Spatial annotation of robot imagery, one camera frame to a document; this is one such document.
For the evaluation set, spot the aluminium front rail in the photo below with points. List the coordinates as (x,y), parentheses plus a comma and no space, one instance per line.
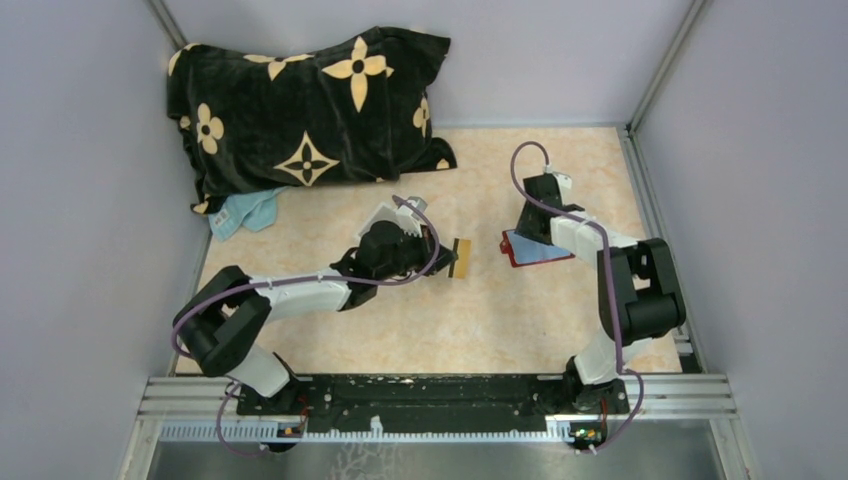
(193,408)

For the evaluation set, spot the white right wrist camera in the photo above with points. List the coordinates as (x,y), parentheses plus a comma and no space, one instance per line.
(564,182)

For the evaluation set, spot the gold black credit card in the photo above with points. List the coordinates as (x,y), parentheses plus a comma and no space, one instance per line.
(460,265)

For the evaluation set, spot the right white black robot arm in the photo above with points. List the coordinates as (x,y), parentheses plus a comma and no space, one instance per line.
(639,295)

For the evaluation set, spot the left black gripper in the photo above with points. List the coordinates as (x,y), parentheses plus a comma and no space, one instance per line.
(426,245)

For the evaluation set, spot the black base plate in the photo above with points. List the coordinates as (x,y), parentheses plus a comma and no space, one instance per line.
(448,404)

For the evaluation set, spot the light blue cloth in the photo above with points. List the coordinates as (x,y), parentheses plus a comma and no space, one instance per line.
(252,211)

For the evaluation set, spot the white plastic card box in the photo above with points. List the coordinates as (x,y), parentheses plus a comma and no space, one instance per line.
(383,212)

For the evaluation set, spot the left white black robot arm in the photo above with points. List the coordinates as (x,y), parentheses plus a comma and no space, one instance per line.
(220,326)

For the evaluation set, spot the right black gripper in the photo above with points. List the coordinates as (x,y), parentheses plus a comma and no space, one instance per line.
(524,228)

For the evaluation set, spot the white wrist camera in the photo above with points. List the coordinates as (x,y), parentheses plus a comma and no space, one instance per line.
(564,182)
(408,214)

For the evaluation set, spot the black floral pillow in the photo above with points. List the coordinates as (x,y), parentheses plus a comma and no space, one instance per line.
(356,112)

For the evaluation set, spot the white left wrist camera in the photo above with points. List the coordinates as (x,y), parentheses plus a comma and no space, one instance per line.
(408,214)

